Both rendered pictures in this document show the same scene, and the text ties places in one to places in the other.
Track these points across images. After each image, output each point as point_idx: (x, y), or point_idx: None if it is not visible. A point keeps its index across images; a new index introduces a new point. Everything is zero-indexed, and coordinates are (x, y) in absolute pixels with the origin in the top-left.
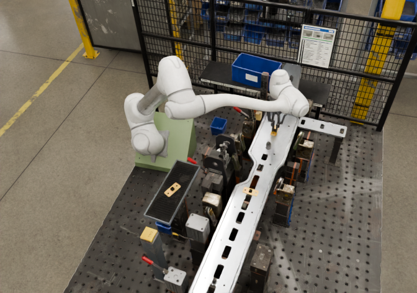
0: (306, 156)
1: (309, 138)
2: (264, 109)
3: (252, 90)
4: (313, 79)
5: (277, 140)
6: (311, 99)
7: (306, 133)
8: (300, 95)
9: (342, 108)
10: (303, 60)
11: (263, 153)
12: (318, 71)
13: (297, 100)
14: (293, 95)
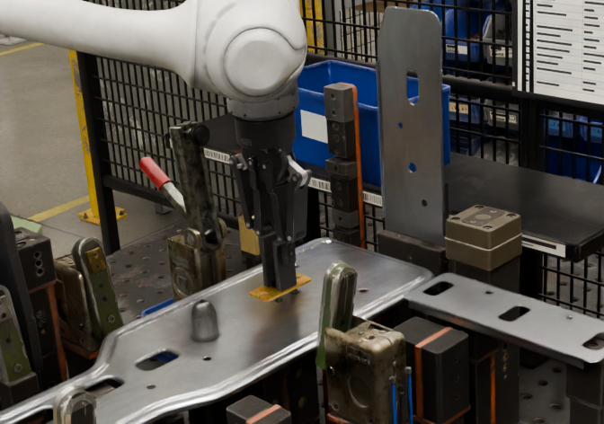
0: (364, 407)
1: (427, 346)
2: (83, 35)
3: (317, 180)
4: (588, 179)
5: (266, 322)
6: (530, 222)
7: (428, 329)
8: None
9: None
10: (537, 79)
11: (164, 349)
12: (602, 136)
13: (233, 8)
14: None
